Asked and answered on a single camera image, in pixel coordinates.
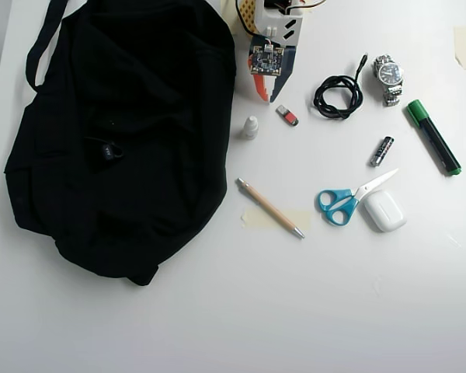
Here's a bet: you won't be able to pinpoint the wooden ballpoint pen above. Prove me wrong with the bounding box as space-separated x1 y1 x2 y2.
235 177 306 239

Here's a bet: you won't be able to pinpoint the blue handled scissors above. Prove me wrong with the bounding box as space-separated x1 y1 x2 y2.
317 168 399 227

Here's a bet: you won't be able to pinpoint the yellow perforated base block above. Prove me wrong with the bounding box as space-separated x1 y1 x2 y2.
238 0 263 34

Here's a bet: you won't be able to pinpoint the small white dropper bottle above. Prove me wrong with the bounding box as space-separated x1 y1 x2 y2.
242 115 259 141

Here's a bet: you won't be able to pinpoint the black coiled cable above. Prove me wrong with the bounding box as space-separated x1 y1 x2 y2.
313 53 370 120

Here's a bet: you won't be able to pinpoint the wide masking tape piece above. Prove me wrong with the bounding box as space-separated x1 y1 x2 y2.
241 207 314 234

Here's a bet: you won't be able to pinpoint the silver wristwatch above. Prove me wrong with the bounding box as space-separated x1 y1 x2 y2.
372 54 405 107

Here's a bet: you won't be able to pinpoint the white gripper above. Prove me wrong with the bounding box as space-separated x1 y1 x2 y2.
252 0 308 104

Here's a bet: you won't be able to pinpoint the black AA battery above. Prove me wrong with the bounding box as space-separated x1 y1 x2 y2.
370 135 395 167

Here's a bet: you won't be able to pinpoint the camera circuit board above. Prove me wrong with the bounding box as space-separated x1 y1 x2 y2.
249 34 287 78

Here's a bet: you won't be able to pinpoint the black fabric bag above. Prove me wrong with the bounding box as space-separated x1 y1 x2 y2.
3 0 237 288

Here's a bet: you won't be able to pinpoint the torn masking tape piece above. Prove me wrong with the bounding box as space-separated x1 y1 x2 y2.
453 25 466 73

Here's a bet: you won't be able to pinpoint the white earbuds case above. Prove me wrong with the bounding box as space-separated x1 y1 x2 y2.
363 188 408 233

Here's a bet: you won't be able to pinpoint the red USB stick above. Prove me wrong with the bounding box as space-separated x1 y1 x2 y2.
276 103 300 127

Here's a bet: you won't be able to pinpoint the thin dark camera wire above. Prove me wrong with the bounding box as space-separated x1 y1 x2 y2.
235 0 258 38

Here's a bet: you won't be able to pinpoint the green black marker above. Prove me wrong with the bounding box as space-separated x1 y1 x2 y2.
406 99 463 177

